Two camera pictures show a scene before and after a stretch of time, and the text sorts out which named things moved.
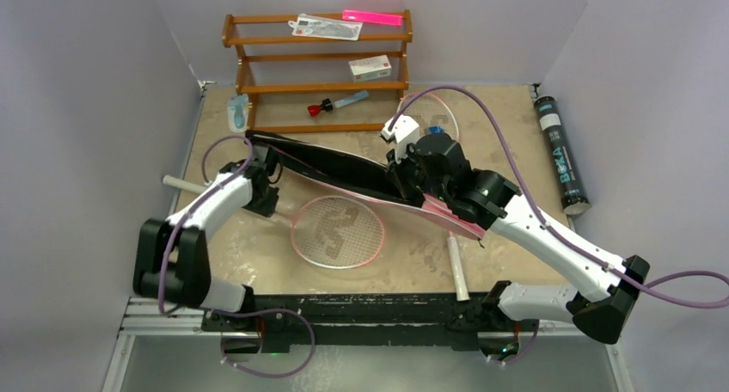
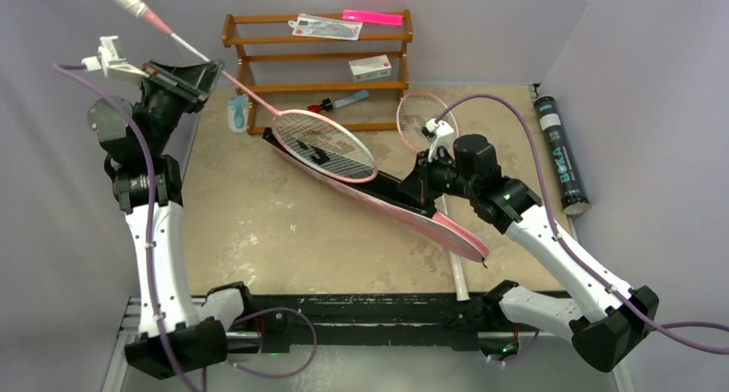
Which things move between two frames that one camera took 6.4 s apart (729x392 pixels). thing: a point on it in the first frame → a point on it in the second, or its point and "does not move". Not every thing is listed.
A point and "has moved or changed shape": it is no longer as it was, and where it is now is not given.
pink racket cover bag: [366, 185] has moved or changed shape
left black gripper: [266, 207] → [190, 84]
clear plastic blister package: [306, 25] does not move
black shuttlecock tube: [565, 167] does not move
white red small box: [370, 68] does not move
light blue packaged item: [237, 107] does not move
